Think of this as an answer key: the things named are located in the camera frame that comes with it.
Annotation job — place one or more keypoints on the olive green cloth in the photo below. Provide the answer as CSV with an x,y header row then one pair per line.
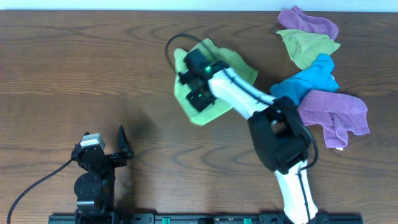
x,y
304,47

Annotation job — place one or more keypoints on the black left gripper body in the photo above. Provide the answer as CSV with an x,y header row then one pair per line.
x,y
116,161

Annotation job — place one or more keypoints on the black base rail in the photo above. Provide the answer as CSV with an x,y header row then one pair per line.
x,y
267,218

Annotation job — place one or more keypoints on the large purple cloth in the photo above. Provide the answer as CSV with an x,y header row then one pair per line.
x,y
337,113

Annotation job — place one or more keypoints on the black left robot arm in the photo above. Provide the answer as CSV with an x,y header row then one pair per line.
x,y
95,188

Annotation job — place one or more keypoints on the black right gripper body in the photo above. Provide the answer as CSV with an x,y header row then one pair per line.
x,y
199,99

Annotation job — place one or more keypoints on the blue cloth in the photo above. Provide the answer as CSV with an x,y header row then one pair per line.
x,y
318,76

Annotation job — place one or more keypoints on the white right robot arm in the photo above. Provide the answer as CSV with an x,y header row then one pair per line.
x,y
280,139

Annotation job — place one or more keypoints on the light green cloth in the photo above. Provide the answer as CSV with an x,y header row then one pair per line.
x,y
227,95

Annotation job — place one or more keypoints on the purple cloth at top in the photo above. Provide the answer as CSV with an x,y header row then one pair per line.
x,y
295,18

